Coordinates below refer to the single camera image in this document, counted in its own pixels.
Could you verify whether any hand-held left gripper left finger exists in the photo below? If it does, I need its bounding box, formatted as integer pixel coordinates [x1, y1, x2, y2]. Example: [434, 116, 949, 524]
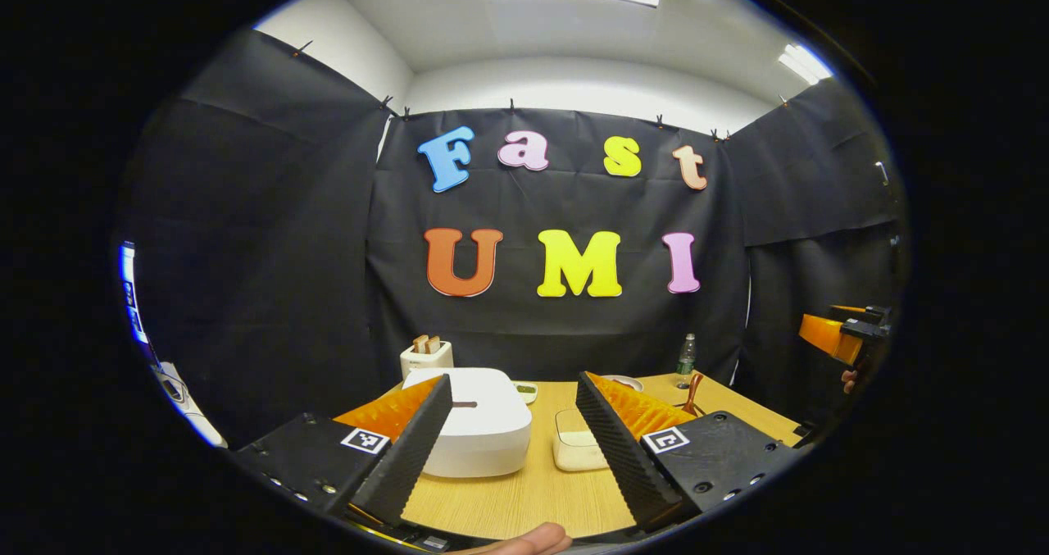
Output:
[229, 373, 454, 527]

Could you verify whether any white side desk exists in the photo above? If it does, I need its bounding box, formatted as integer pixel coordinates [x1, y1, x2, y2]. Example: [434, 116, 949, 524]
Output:
[152, 362, 229, 449]

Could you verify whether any white toaster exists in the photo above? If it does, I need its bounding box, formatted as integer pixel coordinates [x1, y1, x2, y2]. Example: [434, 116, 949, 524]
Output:
[400, 334, 454, 380]

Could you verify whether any black backdrop cloth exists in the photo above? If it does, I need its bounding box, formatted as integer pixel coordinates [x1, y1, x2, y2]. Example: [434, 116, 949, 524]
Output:
[119, 30, 906, 449]

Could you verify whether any clear plastic water bottle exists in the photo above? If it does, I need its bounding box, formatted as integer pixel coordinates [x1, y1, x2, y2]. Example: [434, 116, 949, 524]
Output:
[675, 333, 697, 389]

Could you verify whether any white rice cooker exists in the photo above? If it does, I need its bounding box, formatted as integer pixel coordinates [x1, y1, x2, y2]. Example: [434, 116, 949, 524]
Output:
[402, 367, 533, 479]

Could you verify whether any computer monitor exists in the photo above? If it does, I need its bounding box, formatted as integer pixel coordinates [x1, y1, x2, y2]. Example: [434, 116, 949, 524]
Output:
[119, 242, 152, 347]

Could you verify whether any clear plastic rice box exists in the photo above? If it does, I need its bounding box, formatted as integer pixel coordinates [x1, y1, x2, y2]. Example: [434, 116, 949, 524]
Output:
[552, 408, 611, 472]

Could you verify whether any small ceiling light panel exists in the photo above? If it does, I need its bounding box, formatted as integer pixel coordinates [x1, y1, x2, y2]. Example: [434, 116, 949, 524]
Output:
[777, 43, 833, 86]

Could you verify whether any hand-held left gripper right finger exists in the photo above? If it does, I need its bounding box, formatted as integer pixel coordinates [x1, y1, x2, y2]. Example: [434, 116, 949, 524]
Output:
[575, 371, 800, 533]

